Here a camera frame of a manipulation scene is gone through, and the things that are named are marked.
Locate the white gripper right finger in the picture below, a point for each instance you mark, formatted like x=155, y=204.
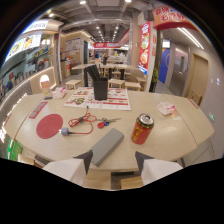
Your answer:
x=156, y=168

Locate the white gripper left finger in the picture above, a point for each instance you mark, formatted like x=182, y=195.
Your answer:
x=68, y=168

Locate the round red mat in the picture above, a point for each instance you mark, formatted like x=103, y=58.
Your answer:
x=49, y=125

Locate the red drink can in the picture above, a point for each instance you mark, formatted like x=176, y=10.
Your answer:
x=142, y=128

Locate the grey rectangular case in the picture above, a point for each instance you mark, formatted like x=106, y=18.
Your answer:
x=106, y=146

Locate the red rectangular table sticker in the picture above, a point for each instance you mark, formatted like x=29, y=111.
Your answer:
x=37, y=110

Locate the printed menu placemat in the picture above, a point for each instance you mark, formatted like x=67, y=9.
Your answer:
x=100, y=99

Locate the pink tissue pack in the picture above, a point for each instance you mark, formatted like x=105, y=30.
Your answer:
x=59, y=92

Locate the small standing sign card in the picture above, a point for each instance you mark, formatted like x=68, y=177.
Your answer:
x=46, y=88

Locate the light wooden stool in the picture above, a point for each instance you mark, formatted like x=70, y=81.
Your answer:
x=116, y=83
x=141, y=81
x=132, y=86
x=73, y=84

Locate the black chopstick holder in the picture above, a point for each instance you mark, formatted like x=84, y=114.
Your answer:
x=98, y=83

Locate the long wooden dining table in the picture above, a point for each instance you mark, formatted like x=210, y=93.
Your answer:
x=106, y=66

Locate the red food poster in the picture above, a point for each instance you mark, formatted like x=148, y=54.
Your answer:
x=144, y=47

